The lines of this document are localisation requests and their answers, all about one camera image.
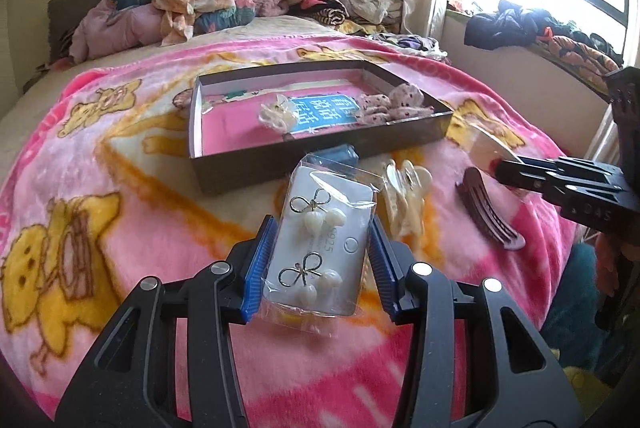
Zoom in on dark clothes on windowsill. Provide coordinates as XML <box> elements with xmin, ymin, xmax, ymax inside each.
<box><xmin>464</xmin><ymin>0</ymin><xmax>624</xmax><ymax>78</ymax></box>

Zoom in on pink cartoon bear blanket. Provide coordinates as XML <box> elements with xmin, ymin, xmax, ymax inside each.
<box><xmin>1</xmin><ymin>36</ymin><xmax>576</xmax><ymax>415</ymax></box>

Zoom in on dark red hair comb clip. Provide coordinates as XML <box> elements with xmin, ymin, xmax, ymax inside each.
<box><xmin>456</xmin><ymin>167</ymin><xmax>526</xmax><ymax>251</ymax></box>

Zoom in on pink pillow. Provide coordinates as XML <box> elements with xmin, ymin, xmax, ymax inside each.
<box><xmin>68</xmin><ymin>0</ymin><xmax>164</xmax><ymax>64</ymax></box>

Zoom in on small white hair clip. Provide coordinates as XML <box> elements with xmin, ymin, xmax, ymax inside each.
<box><xmin>258</xmin><ymin>94</ymin><xmax>299</xmax><ymax>135</ymax></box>

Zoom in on bow earrings card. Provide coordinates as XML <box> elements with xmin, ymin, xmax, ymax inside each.
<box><xmin>260</xmin><ymin>154</ymin><xmax>382</xmax><ymax>336</ymax></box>

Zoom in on cream claw hair clip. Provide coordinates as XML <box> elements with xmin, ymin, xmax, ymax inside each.
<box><xmin>383</xmin><ymin>159</ymin><xmax>433</xmax><ymax>239</ymax></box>

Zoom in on dark shallow cardboard box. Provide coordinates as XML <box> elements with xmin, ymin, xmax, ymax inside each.
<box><xmin>189</xmin><ymin>60</ymin><xmax>452</xmax><ymax>195</ymax></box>

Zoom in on blue label card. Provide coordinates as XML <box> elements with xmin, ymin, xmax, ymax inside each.
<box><xmin>291</xmin><ymin>94</ymin><xmax>359</xmax><ymax>134</ymax></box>

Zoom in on pink dotted scrunchie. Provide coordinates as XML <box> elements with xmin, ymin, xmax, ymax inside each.
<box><xmin>354</xmin><ymin>83</ymin><xmax>435</xmax><ymax>125</ymax></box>

